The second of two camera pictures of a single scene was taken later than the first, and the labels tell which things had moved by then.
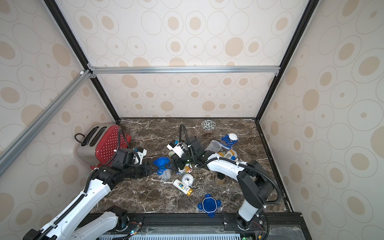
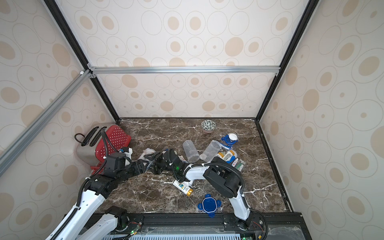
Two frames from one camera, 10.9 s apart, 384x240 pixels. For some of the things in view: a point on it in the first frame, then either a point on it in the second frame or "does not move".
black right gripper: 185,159 -> 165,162
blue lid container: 214,146 does not move
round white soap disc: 233,136 does not move
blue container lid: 209,205 does not move
